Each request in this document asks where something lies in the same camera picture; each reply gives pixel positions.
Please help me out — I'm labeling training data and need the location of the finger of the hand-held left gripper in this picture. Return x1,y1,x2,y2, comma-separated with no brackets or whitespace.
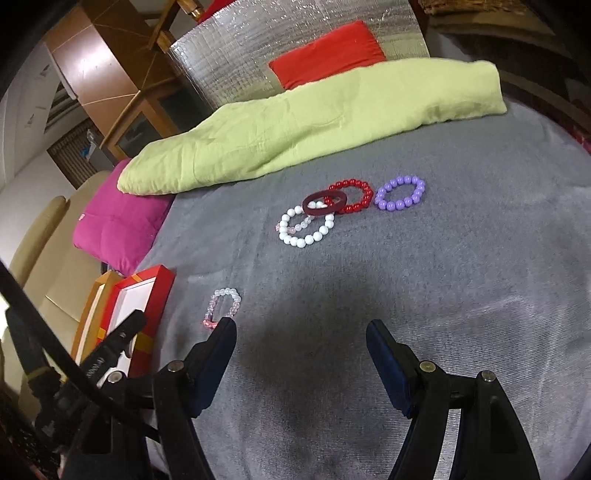
76,310,147,385

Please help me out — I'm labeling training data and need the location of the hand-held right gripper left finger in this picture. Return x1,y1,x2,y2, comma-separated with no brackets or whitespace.
62,318,238,480

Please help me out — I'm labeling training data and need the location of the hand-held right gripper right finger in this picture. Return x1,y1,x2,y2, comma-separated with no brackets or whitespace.
366,320,541,480

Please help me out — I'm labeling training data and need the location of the red jewelry box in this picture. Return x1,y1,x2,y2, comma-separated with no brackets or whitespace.
95,264,176,379

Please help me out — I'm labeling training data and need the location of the clear pink bead bracelet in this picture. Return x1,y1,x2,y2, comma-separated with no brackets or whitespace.
202,287,243,330
276,215,315,234

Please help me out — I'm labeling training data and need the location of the white bead bracelet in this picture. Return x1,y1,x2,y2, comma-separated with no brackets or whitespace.
278,206,335,249

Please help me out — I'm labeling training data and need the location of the purple bead bracelet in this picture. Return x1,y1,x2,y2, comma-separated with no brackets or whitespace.
374,174,426,213

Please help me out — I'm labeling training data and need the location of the red bead bracelet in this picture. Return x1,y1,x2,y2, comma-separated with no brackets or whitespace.
324,179,375,216

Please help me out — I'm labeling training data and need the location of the dark red bangle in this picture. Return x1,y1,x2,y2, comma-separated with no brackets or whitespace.
302,187,350,217

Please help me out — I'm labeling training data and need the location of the orange-rimmed white box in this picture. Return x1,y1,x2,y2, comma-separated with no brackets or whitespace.
71,270,123,365

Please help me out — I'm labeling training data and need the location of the beige sofa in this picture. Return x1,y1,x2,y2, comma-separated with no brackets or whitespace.
0,171,116,416

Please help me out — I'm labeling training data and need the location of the magenta pillow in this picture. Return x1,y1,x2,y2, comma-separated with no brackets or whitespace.
72,158,175,276

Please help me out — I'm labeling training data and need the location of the dark framed window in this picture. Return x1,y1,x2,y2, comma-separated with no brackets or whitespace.
48,124,109,190

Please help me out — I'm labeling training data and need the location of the white air conditioner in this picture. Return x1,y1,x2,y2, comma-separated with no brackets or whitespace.
45,82,79,134

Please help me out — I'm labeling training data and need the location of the light green pillow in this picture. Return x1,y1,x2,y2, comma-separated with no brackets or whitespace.
117,59,508,197

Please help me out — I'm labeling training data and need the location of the wooden cabinet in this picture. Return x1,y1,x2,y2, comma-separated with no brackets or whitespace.
44,0,213,160

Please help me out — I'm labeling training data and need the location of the silver insulated mat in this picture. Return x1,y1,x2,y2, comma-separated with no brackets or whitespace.
167,0,432,112

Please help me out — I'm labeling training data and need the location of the red cushion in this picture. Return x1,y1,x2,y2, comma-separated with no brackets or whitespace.
269,20,387,90

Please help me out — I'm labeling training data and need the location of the red cloth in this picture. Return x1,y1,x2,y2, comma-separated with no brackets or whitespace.
196,0,232,23

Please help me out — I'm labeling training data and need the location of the black cable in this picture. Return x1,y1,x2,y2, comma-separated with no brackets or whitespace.
0,261,160,438

